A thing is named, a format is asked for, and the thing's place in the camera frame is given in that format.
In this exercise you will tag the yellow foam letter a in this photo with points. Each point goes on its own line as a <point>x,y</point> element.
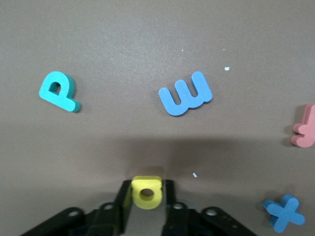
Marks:
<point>152,204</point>

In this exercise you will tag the blue foam letter m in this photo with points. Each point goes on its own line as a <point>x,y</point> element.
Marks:
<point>184,108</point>

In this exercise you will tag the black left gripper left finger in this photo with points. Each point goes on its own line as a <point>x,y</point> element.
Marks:
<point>103,221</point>

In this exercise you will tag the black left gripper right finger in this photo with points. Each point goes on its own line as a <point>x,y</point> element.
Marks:
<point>182,221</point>

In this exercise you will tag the blue foam letter x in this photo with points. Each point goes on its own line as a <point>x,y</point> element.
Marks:
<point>284,213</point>

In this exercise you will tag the pink foam letter f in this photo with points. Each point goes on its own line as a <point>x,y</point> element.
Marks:
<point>306,135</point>

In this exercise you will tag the brown table cover sheet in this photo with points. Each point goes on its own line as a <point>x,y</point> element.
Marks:
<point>123,37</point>

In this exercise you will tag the teal foam letter p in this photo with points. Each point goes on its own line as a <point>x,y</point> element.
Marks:
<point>65,102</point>

